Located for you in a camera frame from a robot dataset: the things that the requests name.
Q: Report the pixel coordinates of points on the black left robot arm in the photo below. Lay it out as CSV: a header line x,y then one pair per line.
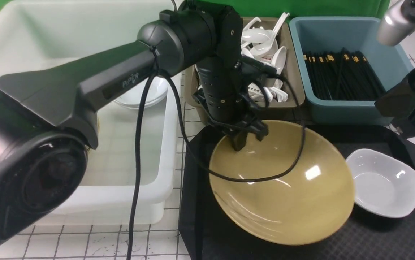
x,y
48,118

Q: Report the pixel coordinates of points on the yellow noodle bowl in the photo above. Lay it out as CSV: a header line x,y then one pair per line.
x,y
307,205

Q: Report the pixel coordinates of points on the large white plastic tub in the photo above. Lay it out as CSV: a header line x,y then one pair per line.
x,y
40,34

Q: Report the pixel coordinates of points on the black textured serving tray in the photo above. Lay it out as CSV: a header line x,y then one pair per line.
x,y
209,234

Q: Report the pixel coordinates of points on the pile of white spoons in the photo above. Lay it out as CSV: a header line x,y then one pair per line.
x,y
261,44

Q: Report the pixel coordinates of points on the top stacked white dish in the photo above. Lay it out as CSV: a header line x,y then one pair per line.
x,y
157,92

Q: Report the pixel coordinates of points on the olive plastic spoon bin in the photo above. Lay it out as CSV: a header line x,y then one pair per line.
x,y
276,111

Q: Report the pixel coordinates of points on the bundle of black chopsticks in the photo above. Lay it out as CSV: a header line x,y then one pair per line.
x,y
342,76

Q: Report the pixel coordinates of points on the white small sauce dish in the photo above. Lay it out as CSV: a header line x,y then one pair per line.
x,y
384,185

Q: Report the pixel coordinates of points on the blue plastic chopstick bin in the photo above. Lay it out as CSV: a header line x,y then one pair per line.
x,y
319,34

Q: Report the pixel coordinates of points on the green backdrop cloth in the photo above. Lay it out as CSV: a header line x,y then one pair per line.
x,y
300,8

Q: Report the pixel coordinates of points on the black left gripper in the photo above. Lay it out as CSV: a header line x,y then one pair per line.
x,y
224,97

